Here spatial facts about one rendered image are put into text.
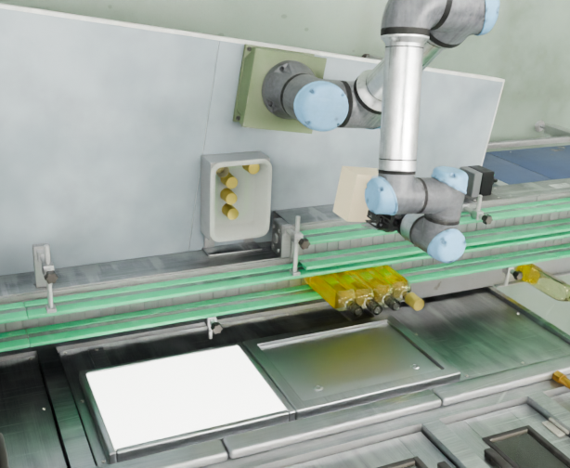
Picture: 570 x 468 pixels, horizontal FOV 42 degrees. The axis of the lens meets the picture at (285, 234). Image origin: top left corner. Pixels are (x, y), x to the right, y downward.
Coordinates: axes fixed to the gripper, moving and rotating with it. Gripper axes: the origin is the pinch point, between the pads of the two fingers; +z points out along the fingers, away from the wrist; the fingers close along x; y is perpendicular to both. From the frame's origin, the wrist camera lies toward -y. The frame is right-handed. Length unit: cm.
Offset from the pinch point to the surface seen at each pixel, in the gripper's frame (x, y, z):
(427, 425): 45, -5, -34
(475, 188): 4, -56, 27
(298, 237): 16.1, 11.9, 13.1
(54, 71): -17, 74, 35
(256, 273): 29.1, 19.2, 19.0
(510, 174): 4, -90, 50
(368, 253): 22.2, -14.2, 17.7
